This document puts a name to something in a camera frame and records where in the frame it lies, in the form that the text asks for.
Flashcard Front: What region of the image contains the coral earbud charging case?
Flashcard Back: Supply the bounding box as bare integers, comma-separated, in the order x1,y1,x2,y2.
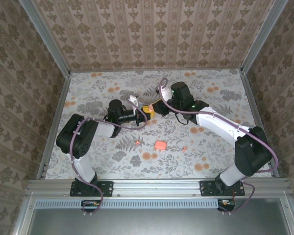
154,140,167,151

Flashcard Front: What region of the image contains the floral printed table covering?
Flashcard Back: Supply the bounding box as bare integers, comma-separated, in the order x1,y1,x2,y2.
45,70,272,181

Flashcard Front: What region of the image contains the wide aluminium extrusion beam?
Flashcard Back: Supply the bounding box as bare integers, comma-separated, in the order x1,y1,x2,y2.
26,178,292,196

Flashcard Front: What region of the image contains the grey metal sheet panel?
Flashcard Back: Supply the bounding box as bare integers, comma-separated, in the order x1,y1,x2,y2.
12,195,294,235

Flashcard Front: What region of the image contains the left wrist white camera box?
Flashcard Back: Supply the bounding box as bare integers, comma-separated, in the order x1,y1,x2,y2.
127,94,141,109

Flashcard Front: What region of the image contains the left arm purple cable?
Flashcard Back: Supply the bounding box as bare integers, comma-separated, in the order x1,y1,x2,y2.
71,107,148,216

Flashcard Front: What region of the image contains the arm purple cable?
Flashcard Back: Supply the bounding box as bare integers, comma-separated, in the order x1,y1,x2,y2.
158,77,280,216
71,107,148,216

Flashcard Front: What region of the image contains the thin black cable loop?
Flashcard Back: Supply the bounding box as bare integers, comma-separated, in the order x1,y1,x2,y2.
174,113,190,126

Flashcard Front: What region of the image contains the thin aluminium table edge rail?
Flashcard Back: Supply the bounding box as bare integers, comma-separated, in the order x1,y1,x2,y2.
70,69,243,73

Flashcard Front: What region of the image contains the grey slotted cable duct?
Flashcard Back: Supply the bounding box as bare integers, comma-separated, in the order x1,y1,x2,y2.
35,198,221,209

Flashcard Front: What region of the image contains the black cable connector box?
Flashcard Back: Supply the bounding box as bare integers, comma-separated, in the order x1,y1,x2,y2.
81,199,101,213
217,198,236,212

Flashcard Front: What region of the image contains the aluminium frame post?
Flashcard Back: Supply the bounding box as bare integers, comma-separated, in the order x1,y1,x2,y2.
240,0,289,74
19,0,72,77

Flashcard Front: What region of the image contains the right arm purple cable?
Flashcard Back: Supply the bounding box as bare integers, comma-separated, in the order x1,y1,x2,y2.
158,77,280,216

